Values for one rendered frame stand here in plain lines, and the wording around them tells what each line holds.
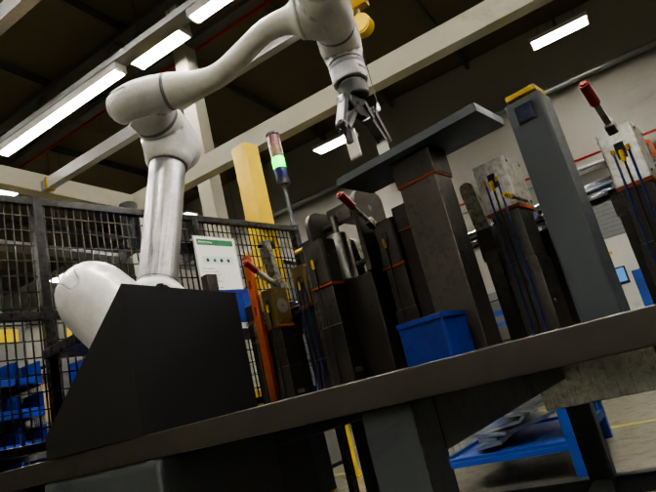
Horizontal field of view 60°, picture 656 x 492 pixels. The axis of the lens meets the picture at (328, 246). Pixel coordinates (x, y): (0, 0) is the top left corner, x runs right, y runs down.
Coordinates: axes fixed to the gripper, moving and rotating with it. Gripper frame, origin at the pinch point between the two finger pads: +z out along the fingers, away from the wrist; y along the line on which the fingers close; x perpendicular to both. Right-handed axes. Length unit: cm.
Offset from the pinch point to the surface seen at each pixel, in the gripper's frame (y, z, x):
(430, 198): -4.1, 16.5, -13.2
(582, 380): 72, 63, -8
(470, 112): -7.9, 5.1, -28.3
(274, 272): 19, 10, 56
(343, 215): 8.4, 6.4, 17.8
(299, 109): 295, -223, 231
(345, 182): -6.9, 5.1, 4.6
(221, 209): 527, -301, 612
